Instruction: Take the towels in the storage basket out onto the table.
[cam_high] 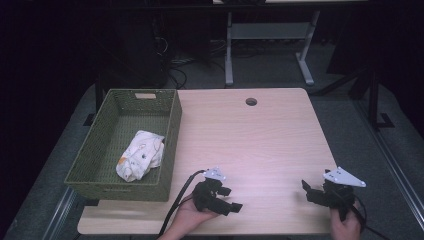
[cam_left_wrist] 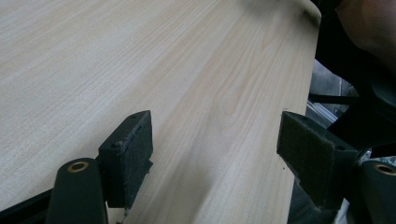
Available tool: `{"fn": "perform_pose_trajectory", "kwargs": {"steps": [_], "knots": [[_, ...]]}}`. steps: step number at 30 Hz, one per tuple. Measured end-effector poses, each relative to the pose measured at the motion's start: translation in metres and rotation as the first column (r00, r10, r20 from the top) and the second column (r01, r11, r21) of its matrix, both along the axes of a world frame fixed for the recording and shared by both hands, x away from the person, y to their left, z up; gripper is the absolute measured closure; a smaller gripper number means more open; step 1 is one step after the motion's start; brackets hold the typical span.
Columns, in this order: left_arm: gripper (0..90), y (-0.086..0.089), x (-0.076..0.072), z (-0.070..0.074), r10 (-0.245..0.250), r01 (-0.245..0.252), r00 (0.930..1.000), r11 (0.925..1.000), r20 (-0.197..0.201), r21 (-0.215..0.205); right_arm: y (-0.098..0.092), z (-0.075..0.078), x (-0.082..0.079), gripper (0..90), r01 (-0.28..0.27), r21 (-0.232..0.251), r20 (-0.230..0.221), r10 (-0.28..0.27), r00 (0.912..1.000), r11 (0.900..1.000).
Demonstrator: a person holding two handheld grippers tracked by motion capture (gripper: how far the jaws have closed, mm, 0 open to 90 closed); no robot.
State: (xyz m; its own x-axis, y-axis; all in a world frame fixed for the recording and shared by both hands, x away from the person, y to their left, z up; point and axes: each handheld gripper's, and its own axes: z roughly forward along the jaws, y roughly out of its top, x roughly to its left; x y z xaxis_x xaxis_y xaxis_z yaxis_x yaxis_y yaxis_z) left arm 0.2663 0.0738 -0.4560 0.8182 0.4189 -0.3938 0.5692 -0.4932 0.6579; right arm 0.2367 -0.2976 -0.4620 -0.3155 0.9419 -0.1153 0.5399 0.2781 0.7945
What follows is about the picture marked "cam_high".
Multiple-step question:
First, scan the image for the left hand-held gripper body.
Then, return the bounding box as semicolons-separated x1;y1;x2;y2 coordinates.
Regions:
192;166;228;214

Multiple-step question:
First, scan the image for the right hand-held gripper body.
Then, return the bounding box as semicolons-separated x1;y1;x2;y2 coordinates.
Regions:
321;166;367;222

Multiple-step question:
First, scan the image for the white printed cloth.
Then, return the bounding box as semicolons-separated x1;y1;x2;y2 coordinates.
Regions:
115;129;166;183

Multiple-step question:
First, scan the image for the green woven basket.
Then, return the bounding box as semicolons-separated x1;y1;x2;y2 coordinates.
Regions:
64;88;183;203

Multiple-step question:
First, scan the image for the person's left hand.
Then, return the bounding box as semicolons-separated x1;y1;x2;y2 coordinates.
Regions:
169;201;220;240

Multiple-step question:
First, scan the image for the person's right hand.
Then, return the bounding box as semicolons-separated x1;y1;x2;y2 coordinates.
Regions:
329;200;363;240

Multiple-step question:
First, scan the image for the black metal stand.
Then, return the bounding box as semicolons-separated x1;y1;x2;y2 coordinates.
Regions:
314;64;396;132

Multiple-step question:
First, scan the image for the dark computer tower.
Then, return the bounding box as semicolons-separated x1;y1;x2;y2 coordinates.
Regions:
99;13;168;90

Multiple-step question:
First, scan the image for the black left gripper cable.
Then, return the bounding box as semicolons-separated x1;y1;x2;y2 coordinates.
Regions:
156;169;207;239

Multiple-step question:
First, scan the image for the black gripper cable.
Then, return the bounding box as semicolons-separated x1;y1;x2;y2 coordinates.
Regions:
156;169;207;239
333;189;392;240

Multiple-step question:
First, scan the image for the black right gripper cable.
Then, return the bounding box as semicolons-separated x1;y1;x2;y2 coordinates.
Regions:
333;189;392;240

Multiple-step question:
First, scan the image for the metal floor rail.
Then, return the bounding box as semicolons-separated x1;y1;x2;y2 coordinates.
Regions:
352;98;424;232
41;185;78;240

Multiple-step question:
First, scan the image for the bundle of floor cables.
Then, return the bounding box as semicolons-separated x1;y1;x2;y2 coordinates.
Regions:
156;34;231;90

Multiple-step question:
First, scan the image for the grey metal desk frame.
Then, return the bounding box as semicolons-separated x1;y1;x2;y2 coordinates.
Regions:
224;9;322;88

